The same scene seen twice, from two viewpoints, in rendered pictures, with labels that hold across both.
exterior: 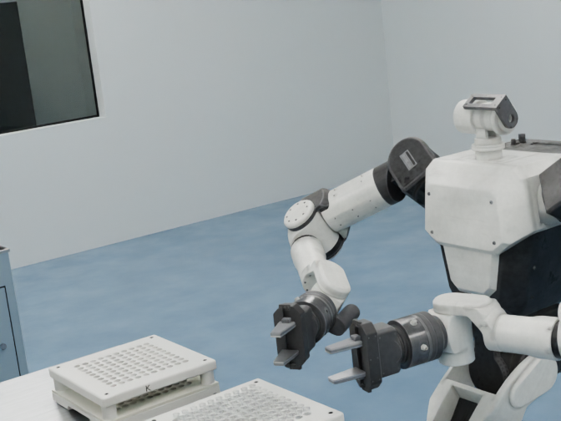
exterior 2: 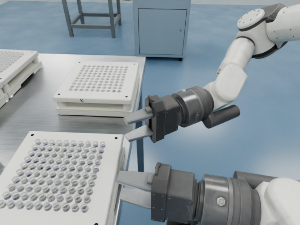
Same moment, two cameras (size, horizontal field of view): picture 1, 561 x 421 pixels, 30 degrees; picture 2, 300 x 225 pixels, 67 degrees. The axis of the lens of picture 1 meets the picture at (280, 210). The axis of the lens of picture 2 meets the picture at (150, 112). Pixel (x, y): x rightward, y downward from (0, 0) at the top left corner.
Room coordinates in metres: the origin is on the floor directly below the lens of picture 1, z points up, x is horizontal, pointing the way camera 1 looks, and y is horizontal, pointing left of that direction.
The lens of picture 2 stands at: (1.52, -0.23, 1.33)
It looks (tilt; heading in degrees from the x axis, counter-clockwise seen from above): 40 degrees down; 38
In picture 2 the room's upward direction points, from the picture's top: straight up
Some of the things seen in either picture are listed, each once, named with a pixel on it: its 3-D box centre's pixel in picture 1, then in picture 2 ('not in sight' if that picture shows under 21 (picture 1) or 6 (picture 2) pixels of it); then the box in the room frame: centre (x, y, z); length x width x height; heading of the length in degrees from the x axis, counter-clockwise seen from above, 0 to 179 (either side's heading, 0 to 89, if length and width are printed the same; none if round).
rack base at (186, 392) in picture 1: (134, 391); (102, 91); (1.96, 0.33, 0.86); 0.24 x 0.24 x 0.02; 35
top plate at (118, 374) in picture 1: (131, 368); (100, 80); (1.96, 0.33, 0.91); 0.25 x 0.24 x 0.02; 35
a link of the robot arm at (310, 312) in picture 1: (299, 327); (171, 112); (1.89, -0.01, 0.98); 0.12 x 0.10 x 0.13; 157
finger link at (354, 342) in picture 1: (342, 343); (135, 178); (1.68, -0.08, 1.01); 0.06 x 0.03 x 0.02; 117
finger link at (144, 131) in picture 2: (285, 359); (139, 135); (1.81, 0.02, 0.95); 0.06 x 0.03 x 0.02; 157
